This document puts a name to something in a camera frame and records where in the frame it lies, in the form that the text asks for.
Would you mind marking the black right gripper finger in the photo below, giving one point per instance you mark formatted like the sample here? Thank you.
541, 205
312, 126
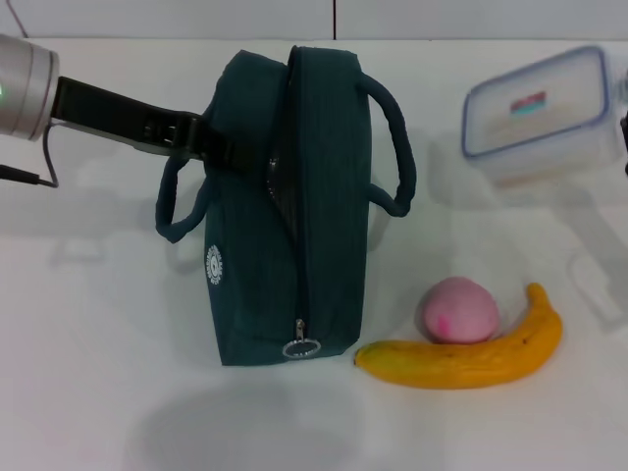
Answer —
625, 142

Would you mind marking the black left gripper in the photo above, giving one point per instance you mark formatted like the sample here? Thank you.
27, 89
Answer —
122, 122

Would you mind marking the clear plastic lunch box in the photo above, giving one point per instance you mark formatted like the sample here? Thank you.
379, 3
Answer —
539, 118

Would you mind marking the dark teal insulated lunch bag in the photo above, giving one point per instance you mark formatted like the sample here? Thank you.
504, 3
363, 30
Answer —
324, 235

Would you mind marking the pink peach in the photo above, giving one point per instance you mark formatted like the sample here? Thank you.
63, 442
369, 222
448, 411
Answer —
458, 314

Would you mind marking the yellow banana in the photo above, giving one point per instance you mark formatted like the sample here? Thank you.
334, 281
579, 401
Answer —
466, 363

